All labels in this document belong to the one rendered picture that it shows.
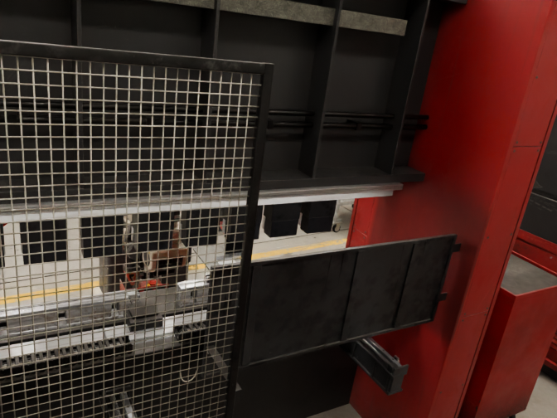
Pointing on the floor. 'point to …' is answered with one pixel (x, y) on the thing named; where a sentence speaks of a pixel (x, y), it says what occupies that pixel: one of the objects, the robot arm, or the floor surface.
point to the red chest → (513, 342)
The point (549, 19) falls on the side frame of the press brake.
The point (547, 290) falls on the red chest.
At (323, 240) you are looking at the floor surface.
